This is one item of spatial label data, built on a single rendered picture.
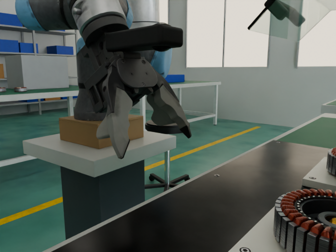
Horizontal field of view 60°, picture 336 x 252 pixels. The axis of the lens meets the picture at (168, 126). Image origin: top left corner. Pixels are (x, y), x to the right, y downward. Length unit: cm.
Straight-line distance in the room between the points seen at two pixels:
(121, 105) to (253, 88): 514
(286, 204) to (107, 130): 23
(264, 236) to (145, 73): 26
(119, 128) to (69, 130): 50
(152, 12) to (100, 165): 40
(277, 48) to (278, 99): 85
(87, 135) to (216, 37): 519
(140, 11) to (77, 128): 35
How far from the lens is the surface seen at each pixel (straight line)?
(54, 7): 63
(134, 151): 77
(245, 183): 49
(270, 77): 536
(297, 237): 29
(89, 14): 46
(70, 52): 722
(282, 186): 50
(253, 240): 32
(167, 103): 44
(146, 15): 79
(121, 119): 37
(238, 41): 563
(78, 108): 84
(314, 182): 50
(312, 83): 516
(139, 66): 43
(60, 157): 78
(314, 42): 518
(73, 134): 85
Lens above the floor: 95
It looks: 11 degrees down
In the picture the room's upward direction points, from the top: straight up
